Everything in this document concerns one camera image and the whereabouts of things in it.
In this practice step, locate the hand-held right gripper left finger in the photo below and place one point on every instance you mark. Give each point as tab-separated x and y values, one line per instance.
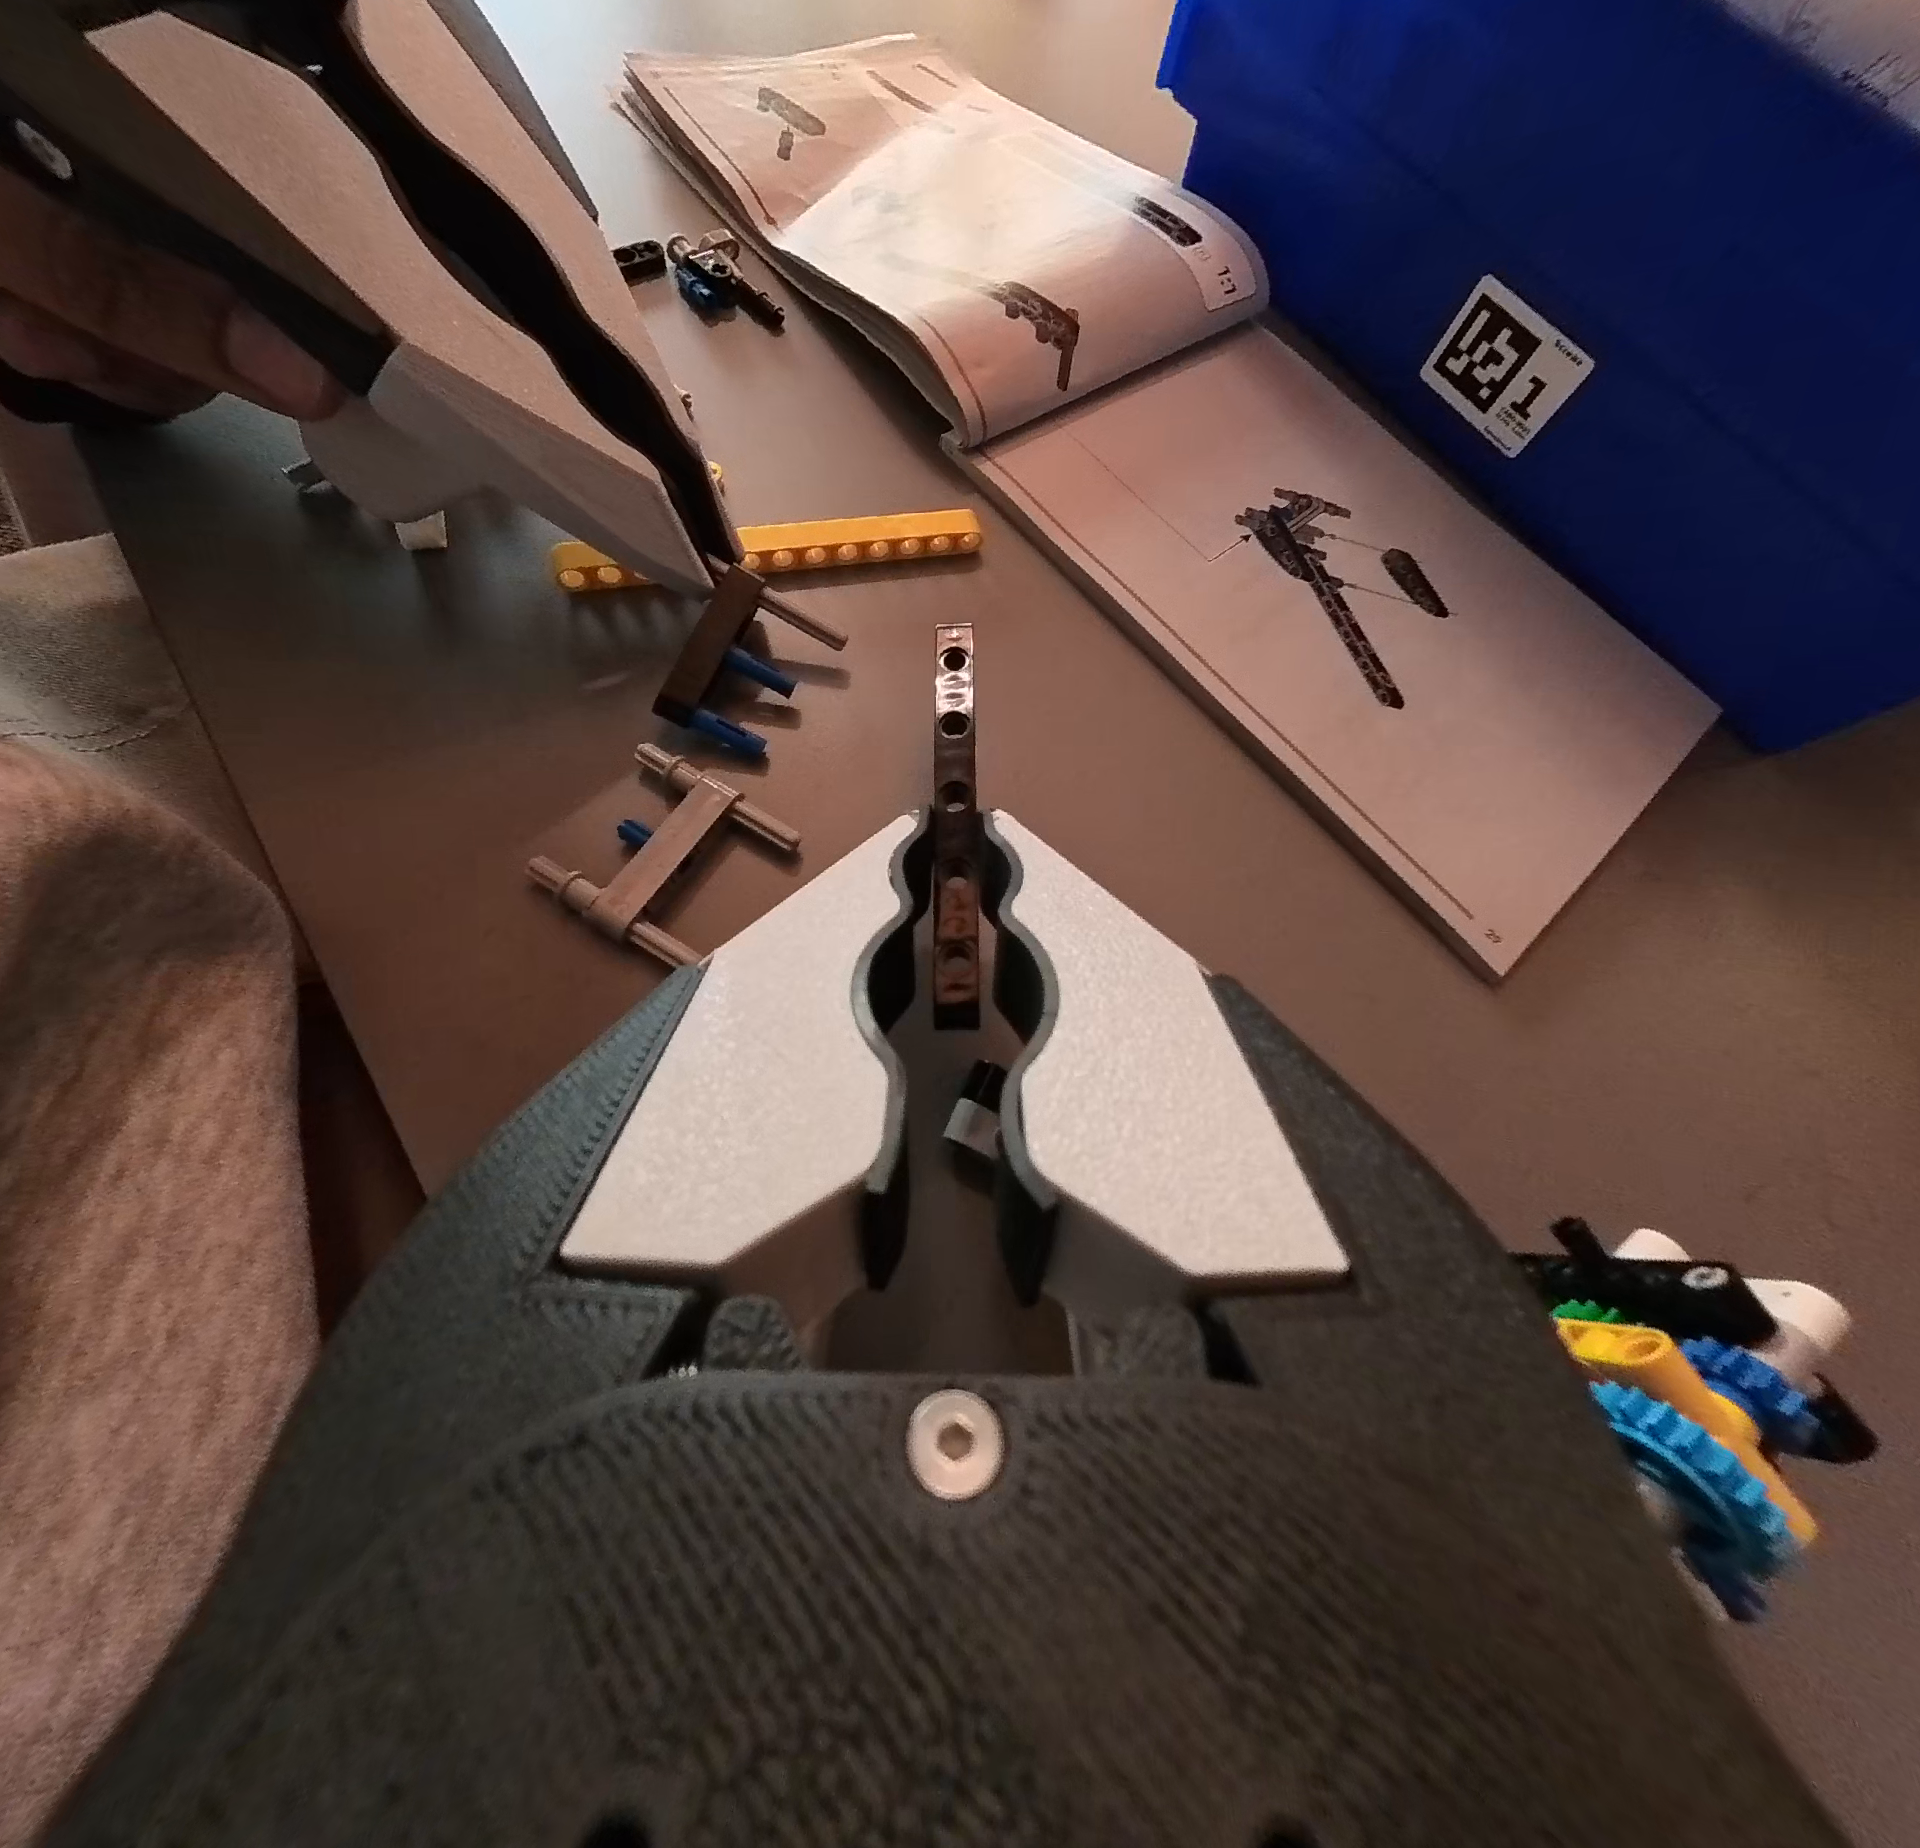
721	1099

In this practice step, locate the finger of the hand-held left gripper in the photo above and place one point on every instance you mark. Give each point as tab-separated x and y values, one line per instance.
511	152
345	228

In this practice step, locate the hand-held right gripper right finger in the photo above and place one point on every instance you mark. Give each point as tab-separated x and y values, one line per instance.
1171	1113

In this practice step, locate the grey lego beam with blue pins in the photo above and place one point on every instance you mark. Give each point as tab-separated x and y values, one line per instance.
717	649

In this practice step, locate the small black lego beam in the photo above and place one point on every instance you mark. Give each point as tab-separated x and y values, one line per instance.
642	257

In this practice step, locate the grey blue lego connector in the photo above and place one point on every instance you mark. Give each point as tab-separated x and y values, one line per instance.
701	271

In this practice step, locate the grey lego beam with axles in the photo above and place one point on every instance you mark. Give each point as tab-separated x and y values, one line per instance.
675	859

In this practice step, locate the black lego pin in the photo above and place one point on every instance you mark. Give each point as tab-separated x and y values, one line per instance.
762	301

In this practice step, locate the yellow lego beam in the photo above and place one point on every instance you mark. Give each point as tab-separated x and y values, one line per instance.
856	537

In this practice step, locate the open lego instruction booklet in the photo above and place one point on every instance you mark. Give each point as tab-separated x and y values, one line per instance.
1350	602

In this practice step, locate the pile of colourful lego pieces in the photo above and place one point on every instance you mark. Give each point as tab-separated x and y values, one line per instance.
1695	1413

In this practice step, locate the person's left hand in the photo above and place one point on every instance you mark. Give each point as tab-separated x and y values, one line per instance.
135	333

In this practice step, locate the grey cloth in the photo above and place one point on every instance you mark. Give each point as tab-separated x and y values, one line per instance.
75	649

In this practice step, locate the person's beige sweater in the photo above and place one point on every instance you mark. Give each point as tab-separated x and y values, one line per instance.
135	1203

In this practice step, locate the white patterned tag sticker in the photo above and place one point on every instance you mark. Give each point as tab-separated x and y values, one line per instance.
1505	367

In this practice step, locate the blue plastic storage bin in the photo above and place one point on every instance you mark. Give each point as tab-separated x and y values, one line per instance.
1695	228

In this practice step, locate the white printed sheet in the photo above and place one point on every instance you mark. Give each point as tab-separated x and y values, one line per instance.
1801	3

